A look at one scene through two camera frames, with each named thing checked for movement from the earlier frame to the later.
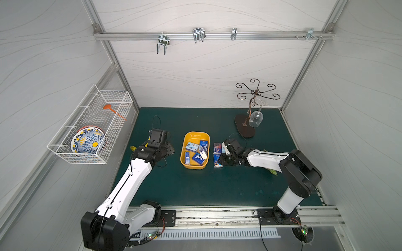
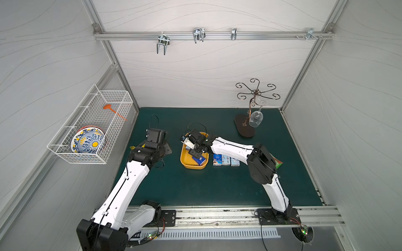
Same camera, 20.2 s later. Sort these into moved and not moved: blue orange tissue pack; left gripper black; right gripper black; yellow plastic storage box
Moved: right gripper black
Not moved: left gripper black; blue orange tissue pack; yellow plastic storage box
